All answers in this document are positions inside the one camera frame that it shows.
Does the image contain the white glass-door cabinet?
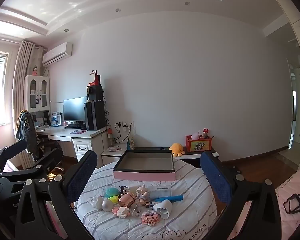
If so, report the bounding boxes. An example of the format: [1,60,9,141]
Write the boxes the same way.
[24,75,50,113]

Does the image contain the orange capped bottle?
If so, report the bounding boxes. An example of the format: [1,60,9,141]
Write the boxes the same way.
[107,127,115,147]

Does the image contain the small glass bottle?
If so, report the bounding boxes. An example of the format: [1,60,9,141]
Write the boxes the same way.
[130,203,143,217]

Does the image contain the pink printed bedding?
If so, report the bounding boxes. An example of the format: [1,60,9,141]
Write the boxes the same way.
[275,164,300,240]

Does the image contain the white desk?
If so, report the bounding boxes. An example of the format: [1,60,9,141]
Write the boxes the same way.
[36,125,109,163]

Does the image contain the black power cables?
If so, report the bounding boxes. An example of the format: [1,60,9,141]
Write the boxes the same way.
[114,122,130,143]

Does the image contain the white door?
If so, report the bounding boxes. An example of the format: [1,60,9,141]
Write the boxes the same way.
[286,58,300,150]

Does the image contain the round table striped cloth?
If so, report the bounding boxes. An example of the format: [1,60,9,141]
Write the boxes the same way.
[71,160,218,240]

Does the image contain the rose gold jar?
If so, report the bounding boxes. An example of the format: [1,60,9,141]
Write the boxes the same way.
[118,192,137,207]

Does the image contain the teal sponge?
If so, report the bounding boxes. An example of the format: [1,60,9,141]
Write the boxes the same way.
[104,186,120,198]

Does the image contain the black computer tower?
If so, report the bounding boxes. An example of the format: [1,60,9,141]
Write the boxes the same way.
[84,101,107,131]

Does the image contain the low black white cabinet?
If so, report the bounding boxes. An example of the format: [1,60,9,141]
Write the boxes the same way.
[130,146,219,168]

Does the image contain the white side cabinet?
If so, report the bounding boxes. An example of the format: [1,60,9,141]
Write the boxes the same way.
[101,144,128,167]

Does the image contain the pink cardboard box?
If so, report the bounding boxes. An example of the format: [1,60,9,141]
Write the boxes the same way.
[113,150,176,182]

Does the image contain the white air conditioner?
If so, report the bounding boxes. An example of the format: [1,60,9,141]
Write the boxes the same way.
[42,42,73,67]

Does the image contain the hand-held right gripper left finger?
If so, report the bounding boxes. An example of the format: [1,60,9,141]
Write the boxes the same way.
[15,150,98,240]

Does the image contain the white elephant figurine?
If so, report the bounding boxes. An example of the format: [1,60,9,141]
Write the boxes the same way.
[92,196,105,209]

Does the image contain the black speaker box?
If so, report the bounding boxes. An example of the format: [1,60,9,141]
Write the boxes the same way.
[87,85,103,102]

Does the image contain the blue pen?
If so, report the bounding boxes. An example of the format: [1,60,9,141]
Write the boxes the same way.
[154,194,184,203]

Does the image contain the silver ball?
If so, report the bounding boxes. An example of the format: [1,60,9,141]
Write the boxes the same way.
[101,199,115,212]

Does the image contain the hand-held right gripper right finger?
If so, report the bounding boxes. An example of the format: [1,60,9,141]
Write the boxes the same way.
[199,151,283,240]

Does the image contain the black office chair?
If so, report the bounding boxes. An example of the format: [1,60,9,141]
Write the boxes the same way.
[16,110,64,173]

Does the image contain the white pig figurine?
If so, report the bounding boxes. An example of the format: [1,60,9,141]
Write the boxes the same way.
[136,184,150,200]

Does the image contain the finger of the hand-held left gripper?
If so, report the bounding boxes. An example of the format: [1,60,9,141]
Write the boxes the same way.
[0,148,64,188]
[0,139,28,178]

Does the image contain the yellow octopus plush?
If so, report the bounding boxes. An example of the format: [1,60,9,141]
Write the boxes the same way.
[169,143,185,157]

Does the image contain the black computer monitor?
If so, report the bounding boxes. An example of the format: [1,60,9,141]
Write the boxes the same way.
[63,96,88,128]

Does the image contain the white wall socket row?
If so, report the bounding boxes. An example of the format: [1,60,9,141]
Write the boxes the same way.
[114,121,135,128]

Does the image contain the red storage box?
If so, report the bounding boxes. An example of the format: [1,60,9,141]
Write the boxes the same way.
[185,134,212,152]

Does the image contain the blue and white box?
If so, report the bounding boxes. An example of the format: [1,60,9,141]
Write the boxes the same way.
[51,112,62,126]

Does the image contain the red pointed box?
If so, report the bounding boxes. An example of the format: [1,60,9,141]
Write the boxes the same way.
[88,70,101,87]

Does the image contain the pink and white brick toy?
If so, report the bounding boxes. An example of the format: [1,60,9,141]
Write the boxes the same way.
[112,206,131,218]

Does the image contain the beige striped curtain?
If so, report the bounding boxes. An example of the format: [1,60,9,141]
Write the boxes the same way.
[12,40,44,169]

